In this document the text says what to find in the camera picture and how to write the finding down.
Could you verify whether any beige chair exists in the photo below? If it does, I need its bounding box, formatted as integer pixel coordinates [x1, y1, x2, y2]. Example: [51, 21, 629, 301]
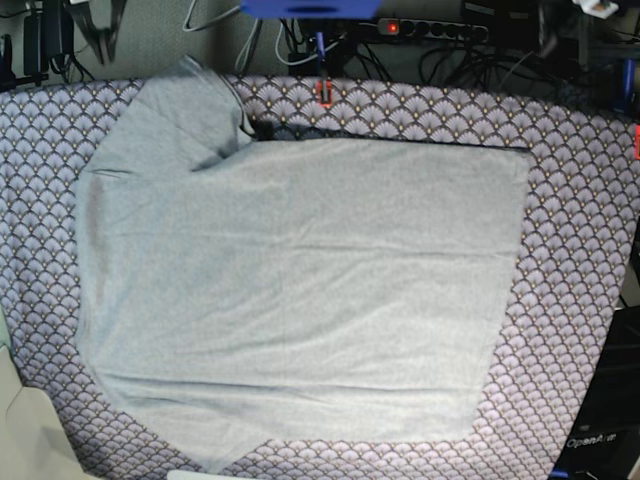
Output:
[1, 346, 86, 479]

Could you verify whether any light grey T-shirt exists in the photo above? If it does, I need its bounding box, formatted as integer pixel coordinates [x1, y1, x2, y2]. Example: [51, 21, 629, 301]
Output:
[75, 59, 531, 472]

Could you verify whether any patterned blue fan tablecloth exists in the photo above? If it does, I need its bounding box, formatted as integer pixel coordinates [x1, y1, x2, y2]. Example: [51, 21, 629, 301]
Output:
[1, 77, 639, 479]

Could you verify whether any black power strip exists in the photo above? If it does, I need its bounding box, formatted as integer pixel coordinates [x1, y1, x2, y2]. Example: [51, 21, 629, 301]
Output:
[374, 17, 489, 44]

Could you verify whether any red table clamp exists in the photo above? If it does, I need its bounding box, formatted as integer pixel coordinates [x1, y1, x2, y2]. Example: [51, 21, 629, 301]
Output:
[317, 79, 333, 108]

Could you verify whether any blue post right edge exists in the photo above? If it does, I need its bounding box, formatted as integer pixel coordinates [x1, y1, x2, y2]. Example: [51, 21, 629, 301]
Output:
[615, 58, 636, 113]

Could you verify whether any blue camera mount bracket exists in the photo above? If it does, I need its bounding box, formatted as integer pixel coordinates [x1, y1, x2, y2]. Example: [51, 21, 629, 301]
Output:
[241, 0, 381, 19]

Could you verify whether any black OpenArm box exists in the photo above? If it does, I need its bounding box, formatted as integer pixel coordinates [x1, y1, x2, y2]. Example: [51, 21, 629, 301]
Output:
[549, 307, 639, 479]

